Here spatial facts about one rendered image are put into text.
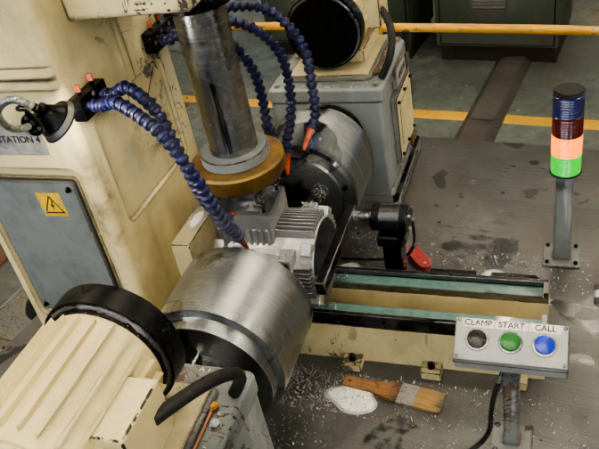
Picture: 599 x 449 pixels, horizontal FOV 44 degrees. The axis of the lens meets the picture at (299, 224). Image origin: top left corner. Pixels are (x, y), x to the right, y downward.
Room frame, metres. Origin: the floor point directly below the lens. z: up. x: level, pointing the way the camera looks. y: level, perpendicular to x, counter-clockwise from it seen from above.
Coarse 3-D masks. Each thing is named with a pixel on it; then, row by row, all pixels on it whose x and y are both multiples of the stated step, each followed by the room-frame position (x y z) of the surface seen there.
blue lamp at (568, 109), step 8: (584, 96) 1.22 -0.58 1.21; (560, 104) 1.22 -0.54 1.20; (568, 104) 1.21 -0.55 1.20; (576, 104) 1.21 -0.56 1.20; (584, 104) 1.22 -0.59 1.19; (552, 112) 1.25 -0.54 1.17; (560, 112) 1.22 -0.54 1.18; (568, 112) 1.21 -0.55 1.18; (576, 112) 1.21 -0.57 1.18; (584, 112) 1.23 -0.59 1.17
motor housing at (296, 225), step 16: (288, 208) 1.21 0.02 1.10; (304, 208) 1.20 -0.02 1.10; (320, 208) 1.18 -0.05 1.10; (288, 224) 1.15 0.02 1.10; (304, 224) 1.14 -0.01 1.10; (320, 224) 1.22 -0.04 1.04; (288, 240) 1.13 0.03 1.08; (304, 240) 1.12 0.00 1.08; (320, 240) 1.23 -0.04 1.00; (272, 256) 1.12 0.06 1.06; (320, 256) 1.21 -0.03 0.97; (304, 272) 1.07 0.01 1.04
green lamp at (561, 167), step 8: (552, 160) 1.24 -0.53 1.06; (560, 160) 1.22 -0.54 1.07; (568, 160) 1.21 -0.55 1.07; (576, 160) 1.21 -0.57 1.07; (552, 168) 1.24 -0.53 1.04; (560, 168) 1.22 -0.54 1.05; (568, 168) 1.21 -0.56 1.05; (576, 168) 1.21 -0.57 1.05; (560, 176) 1.22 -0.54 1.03; (568, 176) 1.21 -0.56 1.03
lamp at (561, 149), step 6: (552, 138) 1.24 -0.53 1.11; (582, 138) 1.23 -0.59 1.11; (552, 144) 1.24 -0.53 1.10; (558, 144) 1.22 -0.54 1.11; (564, 144) 1.22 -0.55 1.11; (570, 144) 1.21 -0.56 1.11; (576, 144) 1.21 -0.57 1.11; (552, 150) 1.24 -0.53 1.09; (558, 150) 1.22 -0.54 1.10; (564, 150) 1.22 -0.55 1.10; (570, 150) 1.21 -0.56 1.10; (576, 150) 1.21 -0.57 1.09; (558, 156) 1.22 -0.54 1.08; (564, 156) 1.22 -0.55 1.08; (570, 156) 1.21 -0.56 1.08; (576, 156) 1.21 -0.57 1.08
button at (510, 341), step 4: (508, 332) 0.79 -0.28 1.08; (512, 332) 0.78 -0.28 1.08; (504, 336) 0.78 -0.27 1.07; (508, 336) 0.78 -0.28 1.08; (512, 336) 0.78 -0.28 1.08; (516, 336) 0.78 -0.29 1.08; (500, 340) 0.78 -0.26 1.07; (504, 340) 0.78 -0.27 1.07; (508, 340) 0.77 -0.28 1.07; (512, 340) 0.77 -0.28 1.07; (516, 340) 0.77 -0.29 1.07; (520, 340) 0.77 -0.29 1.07; (500, 344) 0.78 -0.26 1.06; (504, 344) 0.77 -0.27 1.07; (508, 344) 0.77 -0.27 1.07; (512, 344) 0.77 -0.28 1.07; (516, 344) 0.77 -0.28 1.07; (520, 344) 0.77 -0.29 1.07; (504, 348) 0.77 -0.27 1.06; (508, 348) 0.76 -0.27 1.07; (512, 348) 0.76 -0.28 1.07; (516, 348) 0.76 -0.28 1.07
